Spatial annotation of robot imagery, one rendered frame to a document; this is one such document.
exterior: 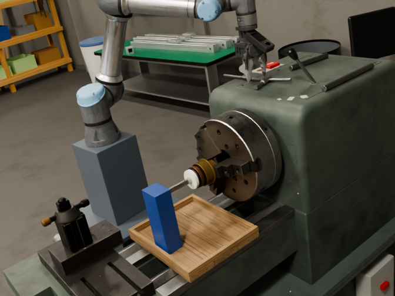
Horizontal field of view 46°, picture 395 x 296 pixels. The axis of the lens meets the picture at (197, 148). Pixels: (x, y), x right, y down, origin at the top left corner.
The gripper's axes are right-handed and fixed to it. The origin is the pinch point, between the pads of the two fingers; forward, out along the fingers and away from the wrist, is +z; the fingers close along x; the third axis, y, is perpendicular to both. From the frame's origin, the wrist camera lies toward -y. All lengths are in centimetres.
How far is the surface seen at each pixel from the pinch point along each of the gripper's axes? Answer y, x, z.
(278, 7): 216, -246, 28
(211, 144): -9.0, 34.1, 13.0
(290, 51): -18.6, 0.7, -11.8
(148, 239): -6, 65, 37
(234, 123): -17.2, 29.2, 4.9
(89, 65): 510, -151, 91
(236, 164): -22.9, 35.7, 16.1
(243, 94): -4.2, 12.5, 2.5
